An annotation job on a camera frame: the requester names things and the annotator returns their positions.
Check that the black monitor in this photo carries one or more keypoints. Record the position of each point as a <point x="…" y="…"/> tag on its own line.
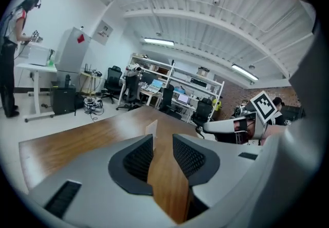
<point x="147" y="79"/>

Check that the black office chair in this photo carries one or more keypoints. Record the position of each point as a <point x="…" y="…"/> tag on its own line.
<point x="132" y="88"/>
<point x="114" y="78"/>
<point x="204" y="109"/>
<point x="167" y="97"/>

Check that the light wooden desk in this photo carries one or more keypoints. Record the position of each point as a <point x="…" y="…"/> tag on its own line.
<point x="151" y="92"/>

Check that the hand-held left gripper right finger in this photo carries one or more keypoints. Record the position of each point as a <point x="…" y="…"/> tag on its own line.
<point x="223" y="168"/>

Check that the round wooden side table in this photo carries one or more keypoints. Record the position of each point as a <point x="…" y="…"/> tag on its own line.
<point x="90" y="74"/>

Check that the white shelving unit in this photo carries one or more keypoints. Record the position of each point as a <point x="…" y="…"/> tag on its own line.
<point x="171" y="73"/>

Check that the black flask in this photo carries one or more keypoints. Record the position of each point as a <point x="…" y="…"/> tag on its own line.
<point x="68" y="80"/>

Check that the black cabinet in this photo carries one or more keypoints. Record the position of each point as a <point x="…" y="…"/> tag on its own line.
<point x="63" y="101"/>

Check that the person's right forearm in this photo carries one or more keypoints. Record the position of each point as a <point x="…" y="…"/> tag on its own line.
<point x="275" y="133"/>

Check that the grey refrigerator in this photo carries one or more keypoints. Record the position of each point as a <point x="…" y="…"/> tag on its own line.
<point x="72" y="55"/>

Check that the white black headset gear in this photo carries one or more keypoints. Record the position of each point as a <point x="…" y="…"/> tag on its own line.
<point x="93" y="103"/>

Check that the person's white shirt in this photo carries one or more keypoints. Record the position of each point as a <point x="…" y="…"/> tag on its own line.
<point x="311" y="80"/>

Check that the white ceiling dome camera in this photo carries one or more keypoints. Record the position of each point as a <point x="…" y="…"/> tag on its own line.
<point x="217" y="1"/>

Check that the grey wall panel box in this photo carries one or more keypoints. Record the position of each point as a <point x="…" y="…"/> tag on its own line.
<point x="102" y="32"/>

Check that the white box appliance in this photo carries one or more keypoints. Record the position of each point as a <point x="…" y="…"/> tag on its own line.
<point x="38" y="55"/>

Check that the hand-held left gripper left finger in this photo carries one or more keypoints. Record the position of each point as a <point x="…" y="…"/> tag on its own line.
<point x="90" y="183"/>

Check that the green bottle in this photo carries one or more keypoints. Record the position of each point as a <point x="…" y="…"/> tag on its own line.
<point x="51" y="61"/>

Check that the white standing desk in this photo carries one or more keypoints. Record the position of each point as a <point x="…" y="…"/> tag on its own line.
<point x="36" y="67"/>

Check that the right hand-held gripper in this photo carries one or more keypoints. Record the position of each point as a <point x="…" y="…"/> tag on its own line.
<point x="264" y="107"/>

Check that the black router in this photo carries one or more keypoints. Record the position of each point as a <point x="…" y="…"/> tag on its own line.
<point x="88" y="71"/>

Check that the yellow fabric item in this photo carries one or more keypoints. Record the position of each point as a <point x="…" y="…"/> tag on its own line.
<point x="217" y="105"/>

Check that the white ceiling tube light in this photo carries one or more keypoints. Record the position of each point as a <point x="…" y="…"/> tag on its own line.
<point x="159" y="41"/>
<point x="244" y="71"/>

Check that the teal box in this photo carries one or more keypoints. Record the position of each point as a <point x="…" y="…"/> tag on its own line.
<point x="179" y="91"/>

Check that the small ceiling sensor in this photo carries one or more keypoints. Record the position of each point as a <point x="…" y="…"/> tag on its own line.
<point x="159" y="34"/>

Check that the laptop with blue screen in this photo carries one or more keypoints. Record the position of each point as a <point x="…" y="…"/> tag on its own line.
<point x="156" y="84"/>

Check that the person's right hand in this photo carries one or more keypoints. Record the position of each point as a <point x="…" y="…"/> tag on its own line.
<point x="249" y="128"/>

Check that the laptop with pale screen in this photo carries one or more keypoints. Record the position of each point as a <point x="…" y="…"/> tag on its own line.
<point x="183" y="98"/>

